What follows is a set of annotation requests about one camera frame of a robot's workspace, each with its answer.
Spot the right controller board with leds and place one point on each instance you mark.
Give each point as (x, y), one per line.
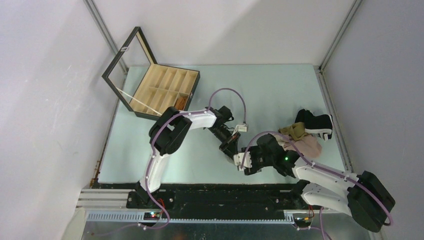
(304, 222)

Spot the orange-brown underwear with cream waistband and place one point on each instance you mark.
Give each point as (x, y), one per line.
(181, 102)

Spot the pale pink underwear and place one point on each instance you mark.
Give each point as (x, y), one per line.
(308, 146)

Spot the left controller board with leds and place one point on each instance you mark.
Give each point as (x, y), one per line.
(152, 216)

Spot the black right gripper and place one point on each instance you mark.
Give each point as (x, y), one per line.
(253, 169)

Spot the black divided storage box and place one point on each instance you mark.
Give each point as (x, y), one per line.
(144, 86)

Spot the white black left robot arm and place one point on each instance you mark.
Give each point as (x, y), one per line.
(170, 130)

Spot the controller board with leds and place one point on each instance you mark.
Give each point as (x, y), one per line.
(152, 216)
(304, 222)

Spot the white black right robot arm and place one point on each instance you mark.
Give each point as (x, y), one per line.
(360, 196)

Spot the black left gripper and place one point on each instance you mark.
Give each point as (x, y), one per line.
(230, 147)

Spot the olive green underwear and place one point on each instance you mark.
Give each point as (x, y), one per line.
(296, 131)

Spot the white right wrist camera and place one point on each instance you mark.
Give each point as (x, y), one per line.
(238, 159)

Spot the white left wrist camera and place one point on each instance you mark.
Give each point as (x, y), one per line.
(240, 128)

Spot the grey slotted cable duct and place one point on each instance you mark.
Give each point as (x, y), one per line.
(137, 217)

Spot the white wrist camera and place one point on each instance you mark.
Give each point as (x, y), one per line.
(240, 128)
(238, 159)

